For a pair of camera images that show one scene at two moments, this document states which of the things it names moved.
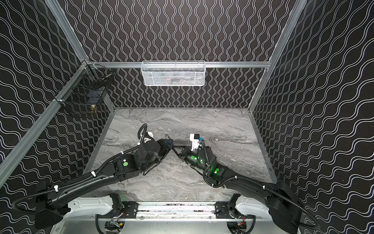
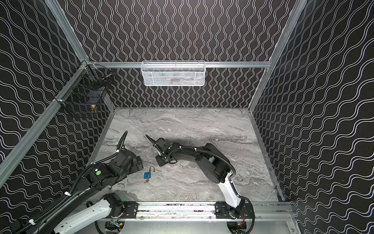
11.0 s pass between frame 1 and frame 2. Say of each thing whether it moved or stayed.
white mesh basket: stayed
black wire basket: stayed
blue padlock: moved
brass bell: stayed
